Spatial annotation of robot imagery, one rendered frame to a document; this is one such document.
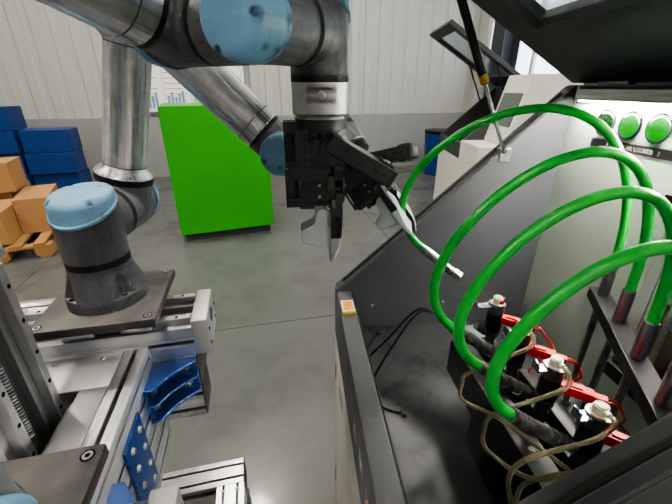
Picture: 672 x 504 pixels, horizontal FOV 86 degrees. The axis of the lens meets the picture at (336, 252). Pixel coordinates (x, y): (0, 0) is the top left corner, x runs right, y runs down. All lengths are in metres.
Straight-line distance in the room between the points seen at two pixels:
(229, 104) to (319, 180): 0.24
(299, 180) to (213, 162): 3.30
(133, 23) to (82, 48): 6.91
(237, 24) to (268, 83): 6.59
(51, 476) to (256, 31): 0.53
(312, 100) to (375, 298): 0.64
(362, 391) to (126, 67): 0.75
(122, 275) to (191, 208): 3.06
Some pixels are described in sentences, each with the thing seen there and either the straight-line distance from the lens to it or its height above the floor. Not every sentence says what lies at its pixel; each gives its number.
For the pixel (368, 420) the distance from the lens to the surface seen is 0.65.
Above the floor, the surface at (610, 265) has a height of 1.29.
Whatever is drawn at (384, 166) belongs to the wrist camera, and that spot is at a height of 1.34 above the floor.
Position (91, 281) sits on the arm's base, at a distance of 0.84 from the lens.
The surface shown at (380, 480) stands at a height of 0.95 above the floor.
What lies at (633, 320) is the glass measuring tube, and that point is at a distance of 0.85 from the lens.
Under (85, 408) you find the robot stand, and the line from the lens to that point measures 0.79.
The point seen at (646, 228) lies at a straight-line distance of 0.67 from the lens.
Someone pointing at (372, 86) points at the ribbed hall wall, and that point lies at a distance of 7.37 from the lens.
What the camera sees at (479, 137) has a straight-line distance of 3.97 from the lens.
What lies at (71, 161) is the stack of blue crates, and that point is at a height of 0.48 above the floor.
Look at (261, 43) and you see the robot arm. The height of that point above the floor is 1.48.
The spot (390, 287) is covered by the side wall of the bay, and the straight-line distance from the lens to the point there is 0.99.
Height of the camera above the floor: 1.44
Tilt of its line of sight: 24 degrees down
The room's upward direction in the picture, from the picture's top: straight up
